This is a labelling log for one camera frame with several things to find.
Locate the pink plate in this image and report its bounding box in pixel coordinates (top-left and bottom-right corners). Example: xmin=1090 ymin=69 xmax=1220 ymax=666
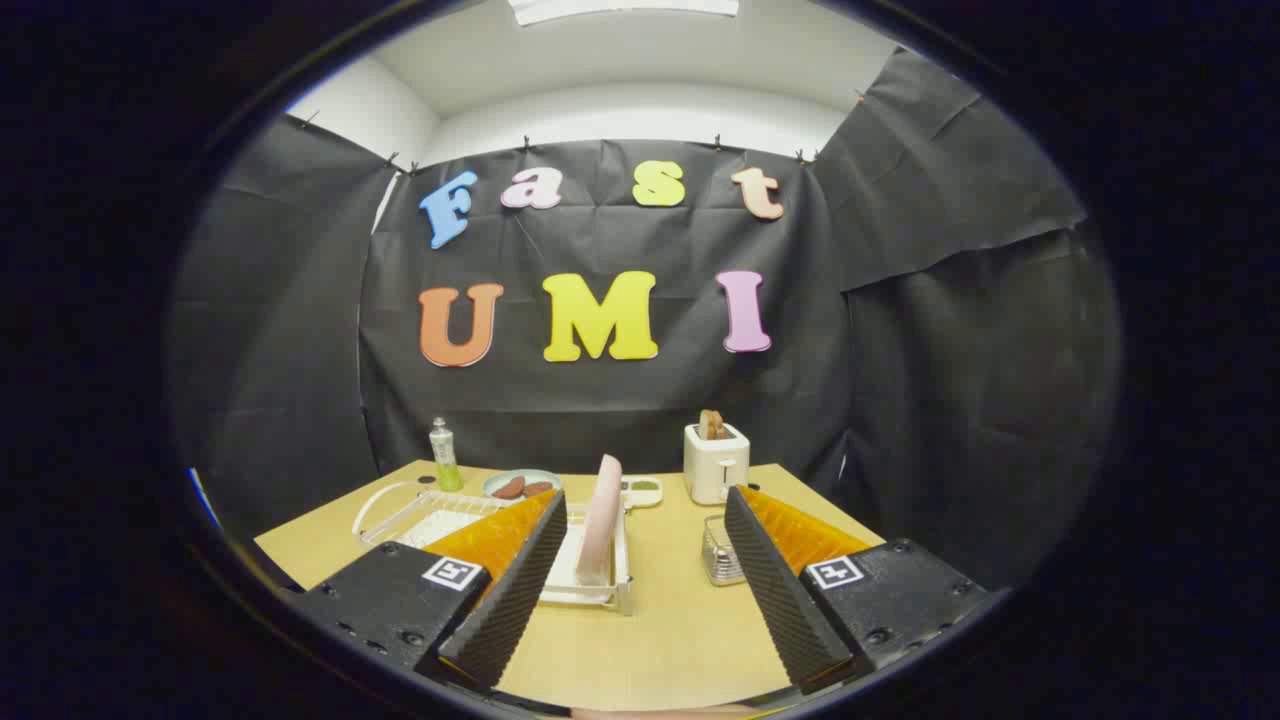
xmin=575 ymin=455 xmax=624 ymax=588

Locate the black backdrop cloth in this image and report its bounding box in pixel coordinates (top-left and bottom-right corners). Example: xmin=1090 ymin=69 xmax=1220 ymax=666
xmin=170 ymin=50 xmax=1121 ymax=591

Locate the pale green plate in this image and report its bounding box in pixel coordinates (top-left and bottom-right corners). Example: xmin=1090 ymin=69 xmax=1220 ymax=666
xmin=482 ymin=469 xmax=564 ymax=501

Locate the small metal wire basket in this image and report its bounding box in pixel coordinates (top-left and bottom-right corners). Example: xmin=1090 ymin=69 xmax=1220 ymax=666
xmin=701 ymin=514 xmax=749 ymax=587

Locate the white toaster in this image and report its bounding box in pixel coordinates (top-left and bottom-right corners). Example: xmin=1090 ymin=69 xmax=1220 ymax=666
xmin=684 ymin=422 xmax=751 ymax=506

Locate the white wire dish rack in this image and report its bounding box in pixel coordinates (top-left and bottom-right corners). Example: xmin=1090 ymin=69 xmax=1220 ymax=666
xmin=352 ymin=480 xmax=635 ymax=616

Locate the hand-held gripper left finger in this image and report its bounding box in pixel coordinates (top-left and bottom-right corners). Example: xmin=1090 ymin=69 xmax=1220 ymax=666
xmin=295 ymin=488 xmax=569 ymax=693

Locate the clear bottle with green liquid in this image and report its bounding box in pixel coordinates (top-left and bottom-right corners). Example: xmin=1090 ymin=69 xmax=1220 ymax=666
xmin=429 ymin=417 xmax=464 ymax=493

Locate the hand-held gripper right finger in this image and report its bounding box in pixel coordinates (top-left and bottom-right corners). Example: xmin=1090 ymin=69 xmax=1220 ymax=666
xmin=724 ymin=485 xmax=991 ymax=696

